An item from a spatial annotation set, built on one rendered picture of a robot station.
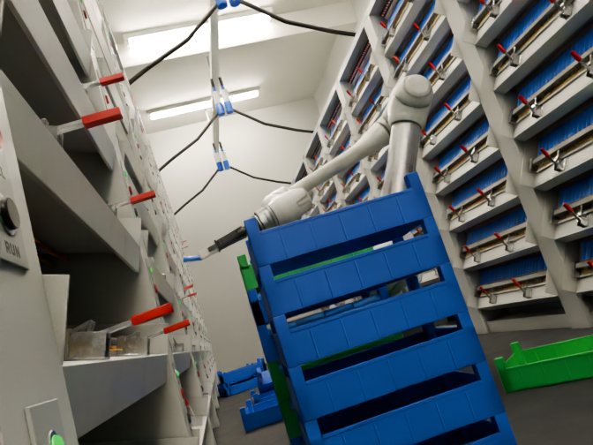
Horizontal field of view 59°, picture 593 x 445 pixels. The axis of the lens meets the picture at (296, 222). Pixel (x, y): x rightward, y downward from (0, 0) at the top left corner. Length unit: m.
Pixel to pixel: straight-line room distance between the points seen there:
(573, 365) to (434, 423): 0.55
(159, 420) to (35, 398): 0.66
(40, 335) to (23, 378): 0.04
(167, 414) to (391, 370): 0.37
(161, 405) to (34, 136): 0.59
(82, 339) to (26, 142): 0.16
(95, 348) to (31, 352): 0.19
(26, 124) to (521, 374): 1.19
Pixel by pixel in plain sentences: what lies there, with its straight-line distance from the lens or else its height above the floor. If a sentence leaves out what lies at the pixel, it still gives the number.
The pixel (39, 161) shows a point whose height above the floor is 0.47.
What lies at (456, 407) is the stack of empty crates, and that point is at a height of 0.11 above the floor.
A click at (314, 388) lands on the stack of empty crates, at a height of 0.20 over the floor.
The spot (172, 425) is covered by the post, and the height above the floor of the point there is 0.21.
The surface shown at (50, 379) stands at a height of 0.31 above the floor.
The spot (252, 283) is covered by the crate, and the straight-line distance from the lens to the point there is 1.16.
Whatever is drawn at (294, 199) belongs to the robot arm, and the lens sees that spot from 1.86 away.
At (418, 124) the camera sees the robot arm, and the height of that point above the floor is 0.82.
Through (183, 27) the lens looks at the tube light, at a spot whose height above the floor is 2.86.
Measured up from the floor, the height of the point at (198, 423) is 0.14.
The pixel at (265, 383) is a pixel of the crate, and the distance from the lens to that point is 2.41.
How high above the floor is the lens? 0.30
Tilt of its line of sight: 10 degrees up
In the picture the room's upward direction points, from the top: 18 degrees counter-clockwise
